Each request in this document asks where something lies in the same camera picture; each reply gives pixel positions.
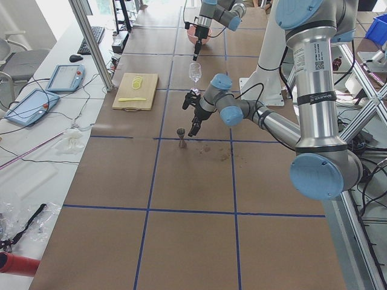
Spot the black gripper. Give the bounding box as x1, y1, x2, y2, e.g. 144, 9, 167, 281
192, 24, 209, 61
188, 101, 215, 137

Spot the steel double jigger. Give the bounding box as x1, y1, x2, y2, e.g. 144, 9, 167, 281
177, 127, 187, 149

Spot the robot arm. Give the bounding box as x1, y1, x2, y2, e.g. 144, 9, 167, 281
193, 0, 247, 61
183, 1, 362, 200

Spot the clear wine glass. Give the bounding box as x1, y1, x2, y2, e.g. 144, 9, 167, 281
189, 62, 202, 95

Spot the pink bowl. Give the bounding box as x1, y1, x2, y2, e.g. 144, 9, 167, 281
186, 27, 212, 45

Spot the yellow plastic knife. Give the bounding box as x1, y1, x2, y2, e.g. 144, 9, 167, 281
118, 97, 147, 102

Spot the bamboo cutting board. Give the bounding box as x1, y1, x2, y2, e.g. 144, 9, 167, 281
112, 73, 158, 111

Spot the black computer box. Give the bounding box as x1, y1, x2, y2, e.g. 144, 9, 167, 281
111, 31, 129, 54

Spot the black keyboard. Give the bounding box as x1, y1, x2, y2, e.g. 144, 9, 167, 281
77, 25, 106, 56

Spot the black computer mouse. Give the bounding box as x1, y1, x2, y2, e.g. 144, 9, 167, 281
69, 54, 83, 63

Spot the blue teach pendant far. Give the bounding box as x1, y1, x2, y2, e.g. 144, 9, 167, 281
46, 64, 85, 94

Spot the blue teach pendant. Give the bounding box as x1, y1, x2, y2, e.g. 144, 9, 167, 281
46, 64, 85, 94
4, 89, 59, 126

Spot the blue teach pendant near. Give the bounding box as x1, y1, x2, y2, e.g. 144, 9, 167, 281
4, 89, 59, 126

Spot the clear plastic bag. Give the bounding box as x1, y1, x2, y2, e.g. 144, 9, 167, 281
1, 195, 62, 252

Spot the red cylinder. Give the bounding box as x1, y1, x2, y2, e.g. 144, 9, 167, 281
1, 252, 41, 277

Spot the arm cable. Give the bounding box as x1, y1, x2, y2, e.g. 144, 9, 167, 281
207, 25, 227, 39
234, 83, 267, 121

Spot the aluminium frame post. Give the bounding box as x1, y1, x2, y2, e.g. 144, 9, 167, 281
68, 0, 114, 92

